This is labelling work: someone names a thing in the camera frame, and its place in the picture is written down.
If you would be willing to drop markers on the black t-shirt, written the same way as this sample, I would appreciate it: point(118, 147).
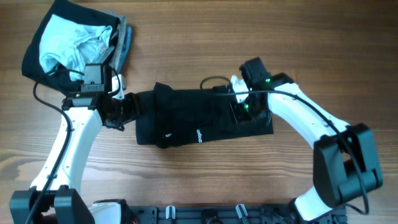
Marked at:
point(172, 118)

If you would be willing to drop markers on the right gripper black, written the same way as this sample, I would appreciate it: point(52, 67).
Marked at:
point(239, 116)

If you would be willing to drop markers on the light blue crumpled garment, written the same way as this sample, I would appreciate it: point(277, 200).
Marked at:
point(72, 45)

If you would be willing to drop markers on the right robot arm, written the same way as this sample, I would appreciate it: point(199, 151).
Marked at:
point(345, 161)

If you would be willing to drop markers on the grey folded garment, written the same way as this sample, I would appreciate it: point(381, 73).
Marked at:
point(120, 34)

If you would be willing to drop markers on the folded black garment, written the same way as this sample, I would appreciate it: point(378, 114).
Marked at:
point(31, 67)

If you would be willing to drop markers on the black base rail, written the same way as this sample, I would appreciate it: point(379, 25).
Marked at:
point(264, 214)

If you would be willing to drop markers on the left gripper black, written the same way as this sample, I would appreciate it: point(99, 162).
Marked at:
point(132, 100)

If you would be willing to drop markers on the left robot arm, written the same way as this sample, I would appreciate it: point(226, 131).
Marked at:
point(54, 195)

